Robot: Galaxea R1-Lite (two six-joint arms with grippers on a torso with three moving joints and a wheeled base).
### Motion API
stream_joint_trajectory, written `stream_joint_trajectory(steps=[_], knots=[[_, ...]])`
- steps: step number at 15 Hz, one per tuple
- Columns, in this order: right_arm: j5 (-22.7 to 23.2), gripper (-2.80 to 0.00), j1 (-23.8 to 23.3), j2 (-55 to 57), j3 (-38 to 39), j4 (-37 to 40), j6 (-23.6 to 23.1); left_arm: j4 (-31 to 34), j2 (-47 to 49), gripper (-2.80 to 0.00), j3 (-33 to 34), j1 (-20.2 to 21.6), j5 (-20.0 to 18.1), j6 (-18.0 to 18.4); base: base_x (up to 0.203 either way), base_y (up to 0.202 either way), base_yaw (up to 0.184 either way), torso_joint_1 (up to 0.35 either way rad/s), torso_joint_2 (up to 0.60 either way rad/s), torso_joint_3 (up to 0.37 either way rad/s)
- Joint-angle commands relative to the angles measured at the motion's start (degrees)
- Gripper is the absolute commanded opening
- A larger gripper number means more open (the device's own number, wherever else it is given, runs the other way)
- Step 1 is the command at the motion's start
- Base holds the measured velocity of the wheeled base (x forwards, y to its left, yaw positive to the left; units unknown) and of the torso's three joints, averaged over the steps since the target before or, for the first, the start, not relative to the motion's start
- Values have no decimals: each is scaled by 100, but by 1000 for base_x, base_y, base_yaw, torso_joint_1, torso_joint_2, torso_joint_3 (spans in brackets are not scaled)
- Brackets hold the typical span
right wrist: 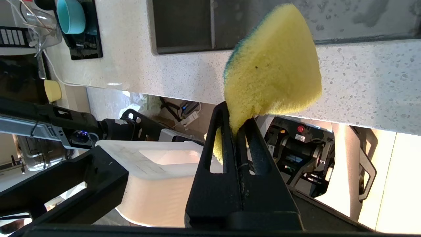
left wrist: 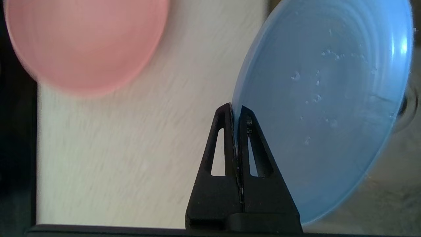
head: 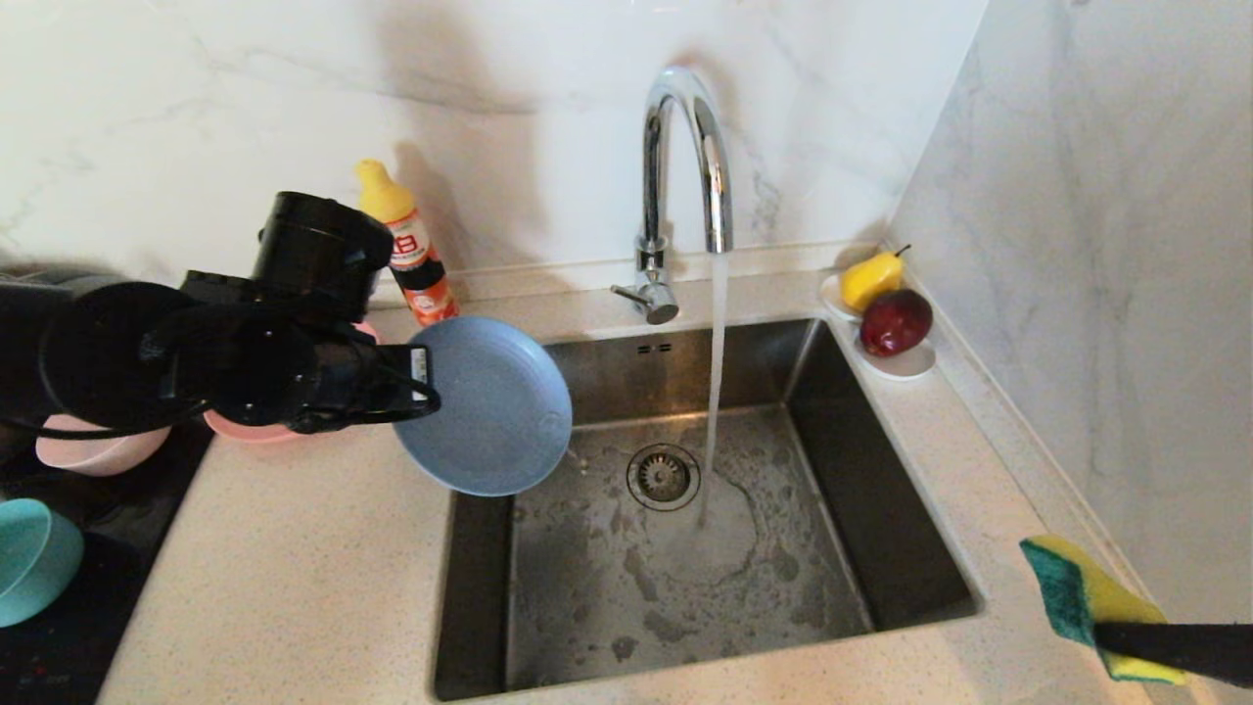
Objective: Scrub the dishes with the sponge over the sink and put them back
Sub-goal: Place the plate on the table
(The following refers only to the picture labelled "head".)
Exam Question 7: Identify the blue plate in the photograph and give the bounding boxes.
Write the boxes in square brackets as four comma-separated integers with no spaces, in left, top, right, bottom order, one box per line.
[392,315,575,497]

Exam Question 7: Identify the yellow-capped orange dish soap bottle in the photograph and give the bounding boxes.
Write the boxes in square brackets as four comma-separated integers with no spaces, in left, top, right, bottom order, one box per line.
[354,159,461,327]

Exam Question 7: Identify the yellow sponge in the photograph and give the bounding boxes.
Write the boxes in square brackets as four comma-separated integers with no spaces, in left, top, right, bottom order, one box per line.
[1019,535,1187,685]

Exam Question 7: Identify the salmon pink plate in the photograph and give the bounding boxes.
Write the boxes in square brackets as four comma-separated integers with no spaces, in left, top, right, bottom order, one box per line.
[203,321,383,445]

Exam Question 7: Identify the light pink bowl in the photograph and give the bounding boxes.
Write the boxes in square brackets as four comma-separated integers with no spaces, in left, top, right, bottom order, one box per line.
[36,413,173,478]

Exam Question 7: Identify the chrome gooseneck faucet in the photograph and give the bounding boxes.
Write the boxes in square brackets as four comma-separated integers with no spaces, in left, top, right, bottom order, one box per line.
[611,65,734,325]

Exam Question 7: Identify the teal bowl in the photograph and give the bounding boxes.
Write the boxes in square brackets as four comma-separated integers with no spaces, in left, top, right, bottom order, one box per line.
[0,498,84,628]

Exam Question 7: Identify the stainless steel sink basin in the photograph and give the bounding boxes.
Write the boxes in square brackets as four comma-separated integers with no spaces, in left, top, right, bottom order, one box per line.
[434,316,982,701]

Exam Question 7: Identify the round metal drain strainer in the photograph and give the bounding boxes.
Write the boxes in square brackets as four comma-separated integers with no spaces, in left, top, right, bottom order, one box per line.
[626,444,701,512]

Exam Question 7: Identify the black induction cooktop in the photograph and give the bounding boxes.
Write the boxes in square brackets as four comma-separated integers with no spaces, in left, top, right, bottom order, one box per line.
[0,416,216,705]

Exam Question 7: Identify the small white dish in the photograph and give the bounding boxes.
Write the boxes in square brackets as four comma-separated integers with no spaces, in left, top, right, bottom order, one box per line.
[854,331,937,381]
[818,272,864,322]

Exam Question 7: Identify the dark red apple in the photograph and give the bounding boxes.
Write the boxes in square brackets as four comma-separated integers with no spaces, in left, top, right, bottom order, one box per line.
[859,288,934,357]

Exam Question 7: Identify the yellow pear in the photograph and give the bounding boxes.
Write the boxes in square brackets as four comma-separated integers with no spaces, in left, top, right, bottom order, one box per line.
[840,245,910,313]

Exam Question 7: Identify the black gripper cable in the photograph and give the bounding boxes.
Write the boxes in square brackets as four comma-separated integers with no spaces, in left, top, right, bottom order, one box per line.
[0,397,211,442]

